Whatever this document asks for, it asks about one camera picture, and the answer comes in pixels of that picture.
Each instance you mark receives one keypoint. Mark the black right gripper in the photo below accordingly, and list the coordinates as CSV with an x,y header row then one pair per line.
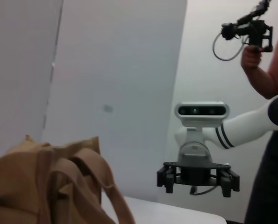
x,y
196,175

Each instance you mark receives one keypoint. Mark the khaki canvas food bag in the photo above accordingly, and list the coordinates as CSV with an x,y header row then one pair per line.
x,y
36,182

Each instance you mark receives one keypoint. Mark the person's forearm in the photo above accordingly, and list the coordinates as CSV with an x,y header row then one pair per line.
x,y
265,81

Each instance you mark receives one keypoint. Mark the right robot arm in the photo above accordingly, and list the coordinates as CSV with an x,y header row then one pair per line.
x,y
241,126

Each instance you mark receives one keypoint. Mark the person's hand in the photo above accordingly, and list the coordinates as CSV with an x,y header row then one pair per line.
x,y
251,58

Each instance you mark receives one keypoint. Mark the person in dark clothes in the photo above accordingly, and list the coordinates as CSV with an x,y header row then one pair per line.
x,y
272,177

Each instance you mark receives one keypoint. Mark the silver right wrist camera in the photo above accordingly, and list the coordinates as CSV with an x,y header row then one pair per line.
x,y
200,112

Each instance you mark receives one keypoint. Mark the black handheld camera rig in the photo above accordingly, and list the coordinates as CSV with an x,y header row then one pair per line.
x,y
253,28

